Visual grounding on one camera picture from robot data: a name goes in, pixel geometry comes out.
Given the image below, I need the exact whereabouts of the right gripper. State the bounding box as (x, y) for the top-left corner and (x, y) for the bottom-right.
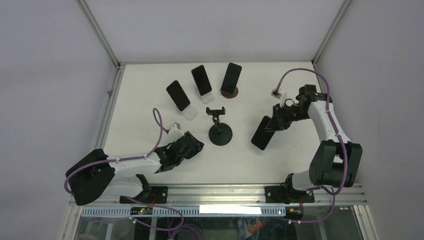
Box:
(265, 102), (311, 132)

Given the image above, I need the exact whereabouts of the black phone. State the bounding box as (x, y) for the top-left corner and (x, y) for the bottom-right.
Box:
(250, 116), (275, 151)
(166, 80), (191, 112)
(191, 65), (212, 96)
(220, 62), (242, 94)

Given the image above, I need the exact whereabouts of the black tall clamp stand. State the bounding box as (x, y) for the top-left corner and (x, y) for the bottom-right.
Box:
(205, 106), (233, 146)

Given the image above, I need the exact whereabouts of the white folding phone stand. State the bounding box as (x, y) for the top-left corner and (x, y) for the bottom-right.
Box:
(200, 92), (215, 104)

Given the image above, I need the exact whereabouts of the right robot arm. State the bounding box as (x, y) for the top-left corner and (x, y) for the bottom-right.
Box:
(264, 84), (363, 203)

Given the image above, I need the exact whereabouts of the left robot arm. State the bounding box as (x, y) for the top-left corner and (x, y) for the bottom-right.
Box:
(65, 131), (204, 206)

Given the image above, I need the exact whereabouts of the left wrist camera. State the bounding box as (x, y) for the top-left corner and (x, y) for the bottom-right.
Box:
(167, 122), (184, 138)

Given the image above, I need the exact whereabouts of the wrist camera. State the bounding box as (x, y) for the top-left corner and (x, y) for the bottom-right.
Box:
(167, 122), (184, 138)
(271, 89), (287, 107)

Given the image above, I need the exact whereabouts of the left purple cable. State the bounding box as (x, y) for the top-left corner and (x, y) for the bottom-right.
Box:
(63, 107), (205, 240)

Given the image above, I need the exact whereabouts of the purple cable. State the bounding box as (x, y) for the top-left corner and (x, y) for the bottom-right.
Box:
(274, 67), (349, 224)
(63, 107), (205, 240)

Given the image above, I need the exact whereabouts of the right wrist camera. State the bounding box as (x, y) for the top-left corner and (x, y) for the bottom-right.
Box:
(271, 89), (287, 107)

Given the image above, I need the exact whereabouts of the aluminium frame rail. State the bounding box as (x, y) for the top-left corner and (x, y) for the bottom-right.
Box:
(81, 183), (368, 207)

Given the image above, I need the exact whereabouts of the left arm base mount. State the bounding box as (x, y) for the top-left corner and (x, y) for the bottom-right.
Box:
(119, 186), (168, 205)

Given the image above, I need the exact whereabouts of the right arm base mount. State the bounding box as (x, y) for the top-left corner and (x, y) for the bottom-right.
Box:
(264, 185), (315, 205)

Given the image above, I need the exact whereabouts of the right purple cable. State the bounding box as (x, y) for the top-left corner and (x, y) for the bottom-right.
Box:
(274, 67), (349, 224)

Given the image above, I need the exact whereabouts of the white slotted cable duct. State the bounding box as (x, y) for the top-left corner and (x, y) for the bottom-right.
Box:
(81, 205), (286, 218)

